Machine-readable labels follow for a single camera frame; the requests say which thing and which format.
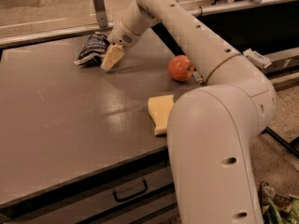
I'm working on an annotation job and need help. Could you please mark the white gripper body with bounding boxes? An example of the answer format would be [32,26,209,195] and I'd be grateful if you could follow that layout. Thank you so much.
[107,20,141,48]

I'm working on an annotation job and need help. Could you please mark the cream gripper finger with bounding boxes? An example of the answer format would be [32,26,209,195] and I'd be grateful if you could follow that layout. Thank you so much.
[101,44,124,71]

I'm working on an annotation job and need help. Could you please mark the blue chip bag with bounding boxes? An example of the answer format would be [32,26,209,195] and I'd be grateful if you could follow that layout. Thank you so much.
[74,33,110,66]

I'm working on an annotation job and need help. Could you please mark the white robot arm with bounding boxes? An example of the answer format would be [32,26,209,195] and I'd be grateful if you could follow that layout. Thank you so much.
[108,0,276,224]

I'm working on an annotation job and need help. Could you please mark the yellow wavy sponge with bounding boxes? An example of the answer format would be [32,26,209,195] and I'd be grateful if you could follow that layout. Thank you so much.
[148,94,174,135]

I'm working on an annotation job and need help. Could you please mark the red apple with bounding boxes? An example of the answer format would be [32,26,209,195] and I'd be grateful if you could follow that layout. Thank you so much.
[168,55,194,82]

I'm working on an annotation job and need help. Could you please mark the small white packet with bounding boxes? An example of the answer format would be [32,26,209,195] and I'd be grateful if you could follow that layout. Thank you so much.
[243,49,272,69]

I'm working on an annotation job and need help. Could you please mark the black metal floor bar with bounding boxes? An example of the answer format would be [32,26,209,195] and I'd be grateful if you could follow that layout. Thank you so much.
[263,127,299,159]

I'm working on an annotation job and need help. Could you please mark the left metal bracket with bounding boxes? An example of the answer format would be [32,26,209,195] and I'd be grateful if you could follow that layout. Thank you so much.
[93,0,108,27]

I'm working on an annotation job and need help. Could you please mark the grey metal ledge rail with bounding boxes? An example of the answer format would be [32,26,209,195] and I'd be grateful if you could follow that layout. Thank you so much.
[263,48,299,77]

